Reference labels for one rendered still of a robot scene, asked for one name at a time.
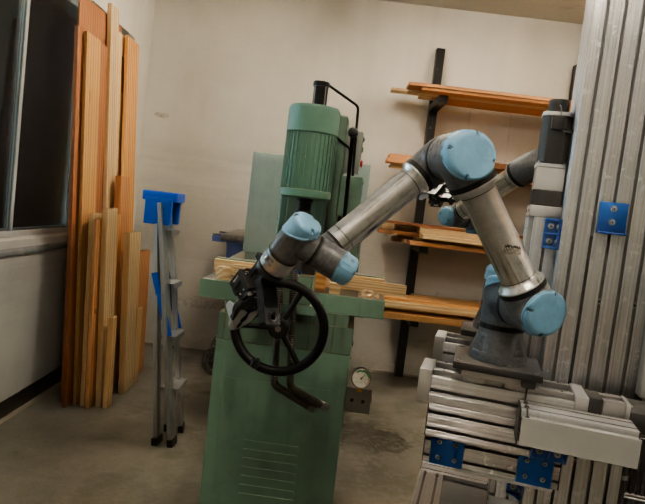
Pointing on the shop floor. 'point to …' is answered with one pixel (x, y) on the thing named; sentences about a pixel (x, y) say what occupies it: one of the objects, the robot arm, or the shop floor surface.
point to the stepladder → (162, 215)
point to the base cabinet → (271, 430)
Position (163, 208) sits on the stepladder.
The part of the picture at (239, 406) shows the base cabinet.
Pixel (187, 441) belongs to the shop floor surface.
